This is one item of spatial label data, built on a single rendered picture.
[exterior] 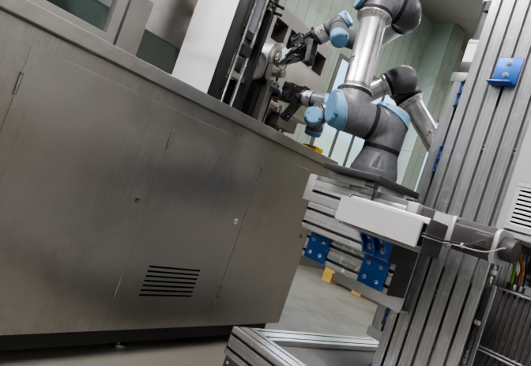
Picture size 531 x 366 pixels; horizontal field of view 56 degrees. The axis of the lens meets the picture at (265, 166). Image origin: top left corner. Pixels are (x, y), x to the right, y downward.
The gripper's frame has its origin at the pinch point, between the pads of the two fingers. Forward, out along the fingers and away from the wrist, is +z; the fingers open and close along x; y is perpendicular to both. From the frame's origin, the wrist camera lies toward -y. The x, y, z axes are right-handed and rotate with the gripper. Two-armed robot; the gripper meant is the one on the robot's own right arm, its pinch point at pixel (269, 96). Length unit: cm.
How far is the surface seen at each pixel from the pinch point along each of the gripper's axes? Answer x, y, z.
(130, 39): 78, -8, 4
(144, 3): 77, 6, 4
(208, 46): 41.3, 5.9, 5.3
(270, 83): 12.0, 2.9, -8.2
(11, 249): 112, -76, -29
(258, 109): 11.3, -9.4, -6.0
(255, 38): 38.0, 12.7, -15.1
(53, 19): 123, -20, -32
